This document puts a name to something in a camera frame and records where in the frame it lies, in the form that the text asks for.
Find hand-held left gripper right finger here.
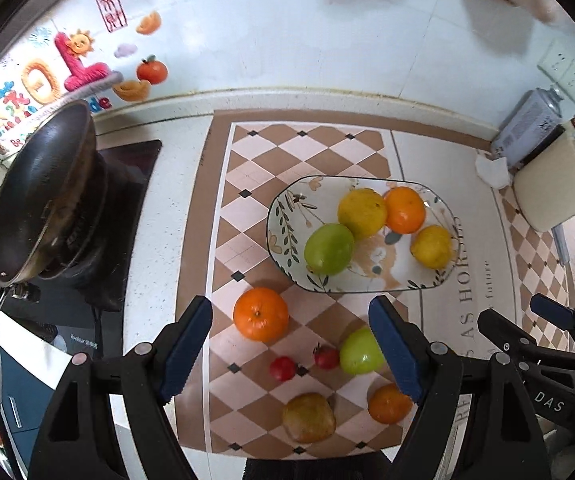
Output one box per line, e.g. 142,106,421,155
368,295,554,480

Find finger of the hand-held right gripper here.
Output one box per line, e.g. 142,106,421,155
469,308,575,367
529,294,575,348

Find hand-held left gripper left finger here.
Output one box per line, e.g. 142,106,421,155
28,295,214,480

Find green apple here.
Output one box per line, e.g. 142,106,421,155
304,223,356,276
339,327,387,375

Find orange tangerine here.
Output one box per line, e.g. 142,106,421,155
368,383,413,425
233,287,289,343
383,186,427,235

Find red cherry tomato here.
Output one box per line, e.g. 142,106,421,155
313,343,341,371
269,356,297,382

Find brown russet pear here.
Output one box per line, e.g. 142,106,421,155
282,392,337,444

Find oval floral ceramic plate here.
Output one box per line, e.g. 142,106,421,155
266,175,461,294

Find checkered mat with lettering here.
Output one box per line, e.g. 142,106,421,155
391,129,575,453

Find small yellow lemon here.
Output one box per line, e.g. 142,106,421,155
410,225,454,268

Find cream utensil holder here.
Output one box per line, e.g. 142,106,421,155
512,134,575,234

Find large yellow citrus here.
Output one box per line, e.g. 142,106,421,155
337,188,388,240

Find black induction cooktop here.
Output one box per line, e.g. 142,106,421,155
0,139,164,363

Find crumpled white tissue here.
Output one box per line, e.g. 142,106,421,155
474,155,511,189

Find brown checkered mat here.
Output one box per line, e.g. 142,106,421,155
174,111,424,462

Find grey gas canister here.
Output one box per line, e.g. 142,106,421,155
490,87,567,169

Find black wok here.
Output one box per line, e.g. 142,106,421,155
0,99,114,287

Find white wall outlet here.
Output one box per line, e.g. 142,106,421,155
537,39,575,104

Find festive wall stickers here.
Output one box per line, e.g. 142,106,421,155
0,0,169,157

